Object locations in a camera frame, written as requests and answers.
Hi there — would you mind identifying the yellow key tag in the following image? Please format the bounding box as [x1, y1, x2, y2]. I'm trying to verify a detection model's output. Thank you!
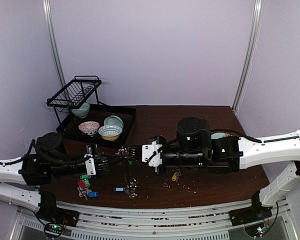
[171, 169, 182, 183]

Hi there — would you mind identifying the blue key tag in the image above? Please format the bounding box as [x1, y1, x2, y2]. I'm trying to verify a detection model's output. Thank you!
[88, 191, 99, 198]
[113, 187, 126, 193]

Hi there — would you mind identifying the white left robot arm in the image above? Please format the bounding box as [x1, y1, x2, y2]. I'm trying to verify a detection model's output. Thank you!
[0, 132, 135, 222]

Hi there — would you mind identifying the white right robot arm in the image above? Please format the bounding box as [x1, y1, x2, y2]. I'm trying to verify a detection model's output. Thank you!
[117, 117, 300, 221]

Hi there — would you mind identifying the silver keys bunch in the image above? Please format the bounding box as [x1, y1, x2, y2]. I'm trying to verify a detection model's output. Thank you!
[77, 186, 92, 201]

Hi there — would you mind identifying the yellow blue patterned bowl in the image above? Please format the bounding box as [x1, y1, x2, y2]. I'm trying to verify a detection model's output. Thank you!
[98, 124, 123, 142]

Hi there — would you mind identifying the red patterned bowl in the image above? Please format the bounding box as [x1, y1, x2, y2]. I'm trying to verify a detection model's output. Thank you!
[78, 121, 100, 137]

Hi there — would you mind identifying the light blue bowl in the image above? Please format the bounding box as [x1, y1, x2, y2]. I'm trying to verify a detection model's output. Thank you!
[103, 115, 124, 129]

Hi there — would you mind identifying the celadon green bowl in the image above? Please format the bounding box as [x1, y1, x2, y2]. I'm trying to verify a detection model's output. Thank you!
[71, 102, 90, 119]

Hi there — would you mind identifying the light blue flower plate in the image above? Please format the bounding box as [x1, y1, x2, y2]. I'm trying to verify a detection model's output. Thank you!
[211, 132, 231, 140]

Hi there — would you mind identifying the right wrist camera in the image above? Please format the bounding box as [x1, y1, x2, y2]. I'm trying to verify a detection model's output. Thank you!
[131, 135, 167, 168]

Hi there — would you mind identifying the black wire dish rack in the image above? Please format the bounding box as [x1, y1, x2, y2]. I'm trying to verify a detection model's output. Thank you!
[46, 75, 137, 149]

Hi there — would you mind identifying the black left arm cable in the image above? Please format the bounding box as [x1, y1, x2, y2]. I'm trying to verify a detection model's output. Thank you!
[0, 138, 41, 167]

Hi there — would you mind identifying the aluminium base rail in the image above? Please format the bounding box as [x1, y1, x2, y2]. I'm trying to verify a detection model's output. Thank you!
[14, 199, 296, 240]

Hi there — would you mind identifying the left aluminium wall post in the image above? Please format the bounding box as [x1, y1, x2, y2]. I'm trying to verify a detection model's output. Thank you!
[42, 0, 66, 87]

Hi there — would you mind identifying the aluminium wall post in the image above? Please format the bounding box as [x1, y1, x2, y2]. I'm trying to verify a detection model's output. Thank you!
[42, 0, 66, 87]
[232, 0, 264, 114]

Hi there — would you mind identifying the right aluminium wall post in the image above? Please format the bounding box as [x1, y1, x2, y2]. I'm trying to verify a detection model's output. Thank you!
[232, 0, 264, 114]

